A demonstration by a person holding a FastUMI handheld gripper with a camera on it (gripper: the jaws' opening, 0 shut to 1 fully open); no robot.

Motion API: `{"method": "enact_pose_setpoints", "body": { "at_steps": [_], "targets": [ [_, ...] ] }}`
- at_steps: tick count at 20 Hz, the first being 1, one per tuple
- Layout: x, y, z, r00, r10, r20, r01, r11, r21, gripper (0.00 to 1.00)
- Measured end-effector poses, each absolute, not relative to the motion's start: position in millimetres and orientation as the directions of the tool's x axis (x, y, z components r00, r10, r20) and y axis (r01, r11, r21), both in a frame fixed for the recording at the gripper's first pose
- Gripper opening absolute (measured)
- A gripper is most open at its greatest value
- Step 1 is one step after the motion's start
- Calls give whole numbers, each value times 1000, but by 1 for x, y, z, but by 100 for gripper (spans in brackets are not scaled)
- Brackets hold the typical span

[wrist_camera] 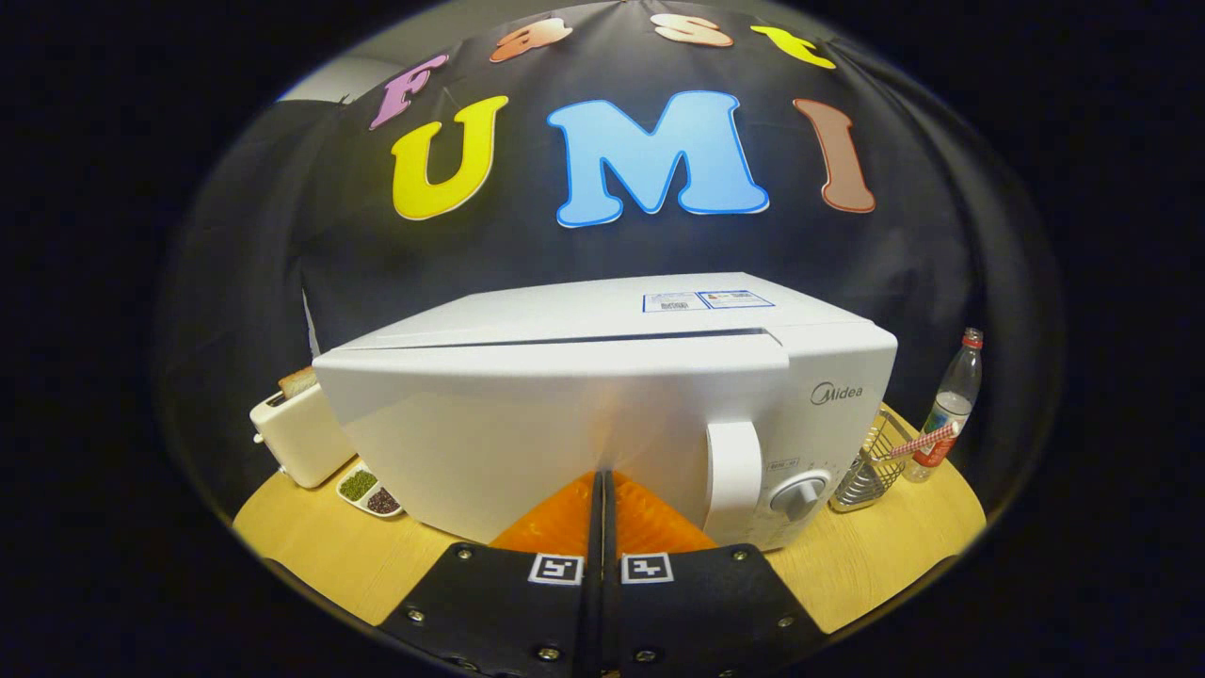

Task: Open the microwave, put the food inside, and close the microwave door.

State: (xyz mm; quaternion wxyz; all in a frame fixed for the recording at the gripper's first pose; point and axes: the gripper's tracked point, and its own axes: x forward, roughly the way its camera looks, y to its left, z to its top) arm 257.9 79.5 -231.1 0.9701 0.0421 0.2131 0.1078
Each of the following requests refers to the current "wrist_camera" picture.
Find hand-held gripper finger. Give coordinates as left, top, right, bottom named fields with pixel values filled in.
left=602, top=471, right=829, bottom=678
left=377, top=471, right=603, bottom=678

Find white microwave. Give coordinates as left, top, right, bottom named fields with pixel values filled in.
left=313, top=272, right=900, bottom=553

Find white divided dish with beans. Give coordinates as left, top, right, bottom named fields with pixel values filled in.
left=336, top=460, right=406, bottom=520

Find cream toaster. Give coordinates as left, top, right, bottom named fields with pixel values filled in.
left=249, top=381, right=357, bottom=490

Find red white striped straw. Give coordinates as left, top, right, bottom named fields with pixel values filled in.
left=885, top=420, right=961, bottom=460

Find clear plastic bottle red label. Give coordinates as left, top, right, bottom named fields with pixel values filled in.
left=902, top=328, right=985, bottom=483

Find metal wire basket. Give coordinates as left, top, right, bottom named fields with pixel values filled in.
left=828, top=412, right=912, bottom=513

